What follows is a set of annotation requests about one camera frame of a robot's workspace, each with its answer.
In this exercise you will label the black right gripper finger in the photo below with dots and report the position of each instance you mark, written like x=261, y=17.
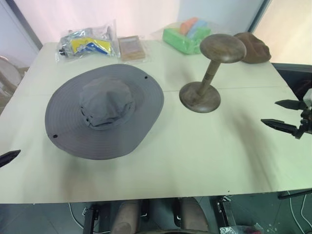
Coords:
x=280, y=125
x=292, y=104

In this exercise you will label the black chair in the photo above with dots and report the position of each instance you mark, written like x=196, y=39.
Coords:
x=297, y=78

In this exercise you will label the green sponge pack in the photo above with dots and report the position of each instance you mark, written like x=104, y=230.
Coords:
x=179, y=41

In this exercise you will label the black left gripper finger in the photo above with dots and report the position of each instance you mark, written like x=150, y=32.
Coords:
x=8, y=157

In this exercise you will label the grey wide-brim bucket hat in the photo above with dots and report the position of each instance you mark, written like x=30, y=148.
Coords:
x=117, y=126

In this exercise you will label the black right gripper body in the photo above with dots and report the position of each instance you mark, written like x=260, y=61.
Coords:
x=306, y=124

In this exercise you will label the light blue sponge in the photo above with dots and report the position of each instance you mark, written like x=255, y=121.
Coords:
x=198, y=26

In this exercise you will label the dark wooden hat stand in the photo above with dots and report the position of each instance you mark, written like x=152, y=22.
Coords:
x=223, y=47

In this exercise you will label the black table frame bracket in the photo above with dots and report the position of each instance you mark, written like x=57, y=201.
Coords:
x=91, y=219
x=223, y=212

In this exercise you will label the brown rounded shape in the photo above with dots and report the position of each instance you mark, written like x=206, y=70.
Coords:
x=193, y=214
x=125, y=219

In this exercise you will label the brown box in clear wrap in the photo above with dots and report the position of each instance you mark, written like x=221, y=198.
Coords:
x=131, y=48

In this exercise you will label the crinkled clear plastic bag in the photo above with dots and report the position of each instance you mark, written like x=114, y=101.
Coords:
x=240, y=229

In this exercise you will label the plastic bag with yellow-blue item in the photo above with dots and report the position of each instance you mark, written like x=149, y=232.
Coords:
x=85, y=45

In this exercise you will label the brown cap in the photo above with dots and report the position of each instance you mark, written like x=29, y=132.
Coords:
x=258, y=50

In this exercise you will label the black metal bar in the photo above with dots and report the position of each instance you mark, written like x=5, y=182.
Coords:
x=295, y=193

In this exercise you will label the orange sponge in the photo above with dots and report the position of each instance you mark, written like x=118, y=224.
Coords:
x=186, y=26

